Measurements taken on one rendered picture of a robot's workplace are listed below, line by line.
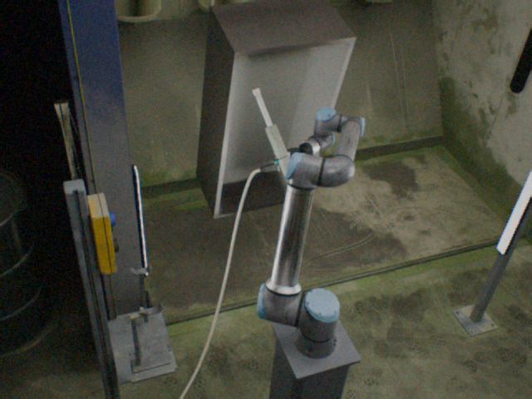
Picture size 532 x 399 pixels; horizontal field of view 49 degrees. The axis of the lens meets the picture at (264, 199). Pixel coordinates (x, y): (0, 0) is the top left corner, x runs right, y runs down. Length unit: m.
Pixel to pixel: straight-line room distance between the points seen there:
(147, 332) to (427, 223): 2.44
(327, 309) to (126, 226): 0.93
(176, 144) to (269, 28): 1.65
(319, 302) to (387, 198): 2.09
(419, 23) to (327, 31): 2.25
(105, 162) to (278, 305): 0.91
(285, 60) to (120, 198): 1.25
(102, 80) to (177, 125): 2.03
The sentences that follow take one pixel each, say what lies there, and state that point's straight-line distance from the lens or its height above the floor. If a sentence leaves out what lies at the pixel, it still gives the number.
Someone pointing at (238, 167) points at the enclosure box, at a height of 0.53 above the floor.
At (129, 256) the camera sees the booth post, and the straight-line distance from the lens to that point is 2.77.
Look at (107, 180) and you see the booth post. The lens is 2.46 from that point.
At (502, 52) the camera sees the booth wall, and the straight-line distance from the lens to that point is 4.48.
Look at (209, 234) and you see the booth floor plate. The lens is 3.97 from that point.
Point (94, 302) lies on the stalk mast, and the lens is 2.20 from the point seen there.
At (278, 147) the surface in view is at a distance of 2.66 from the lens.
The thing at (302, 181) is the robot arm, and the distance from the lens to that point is 2.29.
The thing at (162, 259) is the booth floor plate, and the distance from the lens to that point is 3.82.
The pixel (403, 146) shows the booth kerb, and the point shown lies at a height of 0.12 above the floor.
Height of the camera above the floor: 2.79
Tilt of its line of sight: 40 degrees down
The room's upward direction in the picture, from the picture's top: 5 degrees clockwise
